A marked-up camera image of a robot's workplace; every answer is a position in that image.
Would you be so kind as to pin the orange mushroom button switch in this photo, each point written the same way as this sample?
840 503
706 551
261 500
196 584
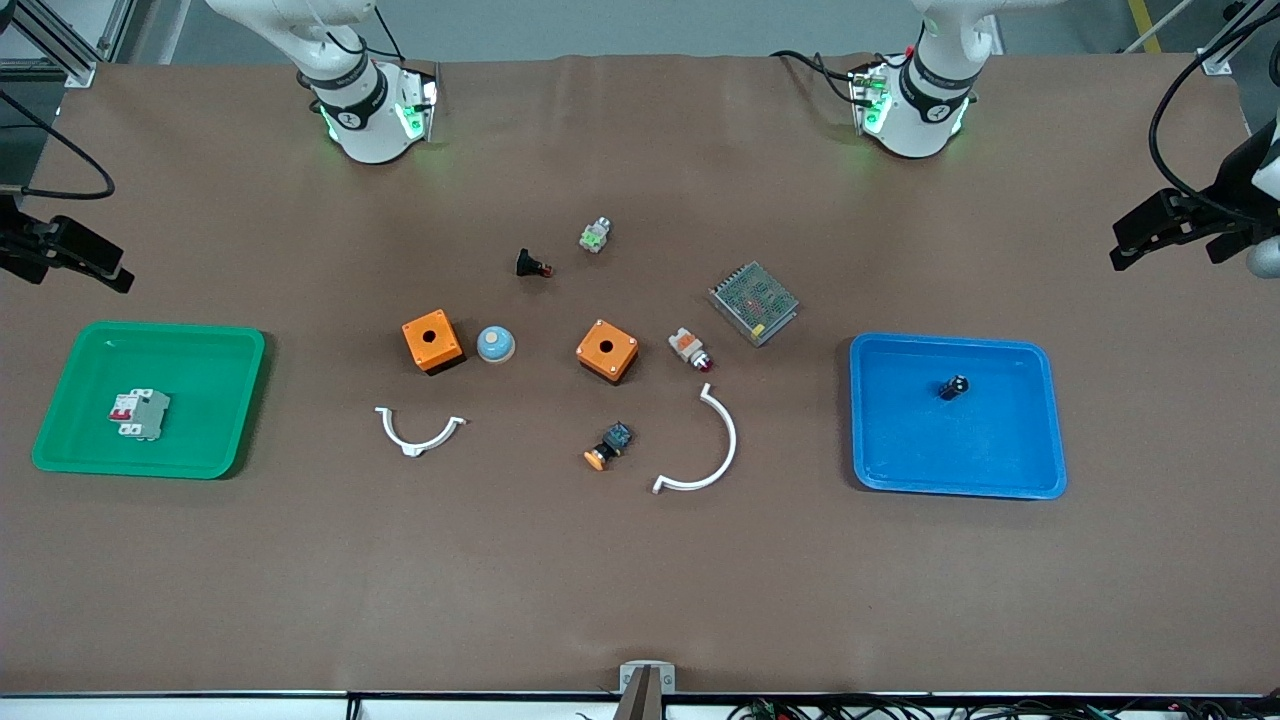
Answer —
608 446

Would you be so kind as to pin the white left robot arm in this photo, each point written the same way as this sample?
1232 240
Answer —
915 120

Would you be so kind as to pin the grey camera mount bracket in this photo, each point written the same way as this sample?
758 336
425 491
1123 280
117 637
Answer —
647 680

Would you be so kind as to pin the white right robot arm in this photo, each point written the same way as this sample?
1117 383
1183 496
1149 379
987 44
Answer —
360 120

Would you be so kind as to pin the green white switch module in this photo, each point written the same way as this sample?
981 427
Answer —
596 235

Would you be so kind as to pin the small black connector part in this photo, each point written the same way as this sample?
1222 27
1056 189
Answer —
528 264

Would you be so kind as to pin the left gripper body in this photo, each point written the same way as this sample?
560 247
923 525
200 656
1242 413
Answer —
1222 203

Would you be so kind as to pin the grey white circuit breaker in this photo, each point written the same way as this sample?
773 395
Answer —
140 412

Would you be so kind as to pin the aluminium frame profile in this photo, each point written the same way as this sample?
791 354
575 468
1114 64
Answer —
1228 45
55 40

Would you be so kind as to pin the blue white dome knob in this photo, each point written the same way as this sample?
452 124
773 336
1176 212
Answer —
495 345

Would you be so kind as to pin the orange button enclosure box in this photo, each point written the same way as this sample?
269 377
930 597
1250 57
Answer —
607 350
432 340

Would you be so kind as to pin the black cylindrical capacitor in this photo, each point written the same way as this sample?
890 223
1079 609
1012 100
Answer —
953 387

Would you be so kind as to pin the green plastic tray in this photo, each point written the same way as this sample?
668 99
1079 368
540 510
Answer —
150 400

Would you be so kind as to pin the blue plastic tray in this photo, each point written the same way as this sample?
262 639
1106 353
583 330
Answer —
955 420

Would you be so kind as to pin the small white curved clip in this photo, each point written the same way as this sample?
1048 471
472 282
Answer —
418 443

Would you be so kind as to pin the metal mesh power supply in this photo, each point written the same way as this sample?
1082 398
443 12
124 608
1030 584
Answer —
755 302

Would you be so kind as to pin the large white curved clip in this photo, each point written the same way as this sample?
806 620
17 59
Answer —
728 440

